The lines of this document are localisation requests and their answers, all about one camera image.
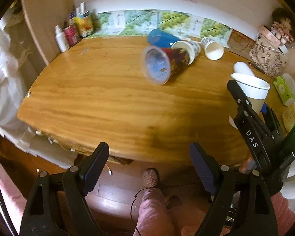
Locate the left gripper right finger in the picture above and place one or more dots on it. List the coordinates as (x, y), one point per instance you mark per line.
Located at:
(254, 214)

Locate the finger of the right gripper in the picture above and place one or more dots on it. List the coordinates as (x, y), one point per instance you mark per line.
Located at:
(243, 103)

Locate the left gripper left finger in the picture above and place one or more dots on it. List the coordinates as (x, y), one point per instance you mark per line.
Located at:
(42, 214)

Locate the brown sleeve paper cup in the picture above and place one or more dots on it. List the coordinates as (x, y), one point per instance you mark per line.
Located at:
(255, 89)

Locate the plain white paper cup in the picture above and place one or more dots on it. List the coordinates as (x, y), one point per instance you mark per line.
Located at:
(242, 68)

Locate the small white paper cup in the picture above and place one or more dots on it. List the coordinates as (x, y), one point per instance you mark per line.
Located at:
(213, 50)

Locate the white patterned paper cup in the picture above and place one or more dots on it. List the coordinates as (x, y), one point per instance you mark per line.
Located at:
(193, 48)

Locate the red patterned plastic cup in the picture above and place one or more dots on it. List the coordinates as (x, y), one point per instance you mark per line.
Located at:
(158, 64)

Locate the blue plastic cup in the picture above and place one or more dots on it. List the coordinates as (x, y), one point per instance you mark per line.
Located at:
(161, 38)

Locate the black pen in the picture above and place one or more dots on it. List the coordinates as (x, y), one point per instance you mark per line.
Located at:
(256, 67)

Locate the green tissue pack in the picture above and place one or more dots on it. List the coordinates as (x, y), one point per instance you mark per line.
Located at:
(285, 86)

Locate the patterned fabric bag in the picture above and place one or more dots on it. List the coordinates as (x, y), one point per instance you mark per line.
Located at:
(268, 58)

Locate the brown cardboard sheet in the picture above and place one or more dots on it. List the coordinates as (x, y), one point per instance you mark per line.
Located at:
(240, 44)

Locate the pink box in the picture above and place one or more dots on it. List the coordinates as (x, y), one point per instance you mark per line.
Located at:
(265, 32)

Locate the brown-haired doll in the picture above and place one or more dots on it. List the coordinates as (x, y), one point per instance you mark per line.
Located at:
(283, 26)

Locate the green leaf poster strip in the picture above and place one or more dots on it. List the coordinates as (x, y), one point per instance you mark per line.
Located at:
(141, 22)

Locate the pink slipper foot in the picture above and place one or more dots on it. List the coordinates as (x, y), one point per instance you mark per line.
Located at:
(150, 178)

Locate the white cloth on chair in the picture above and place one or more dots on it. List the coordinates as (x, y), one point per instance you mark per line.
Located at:
(16, 72)

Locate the white lotion bottle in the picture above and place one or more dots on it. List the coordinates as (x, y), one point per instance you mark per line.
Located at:
(61, 39)

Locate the pink container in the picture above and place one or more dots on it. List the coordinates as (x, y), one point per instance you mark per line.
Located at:
(72, 35)

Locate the yellow label bottle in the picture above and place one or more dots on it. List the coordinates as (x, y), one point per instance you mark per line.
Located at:
(83, 21)

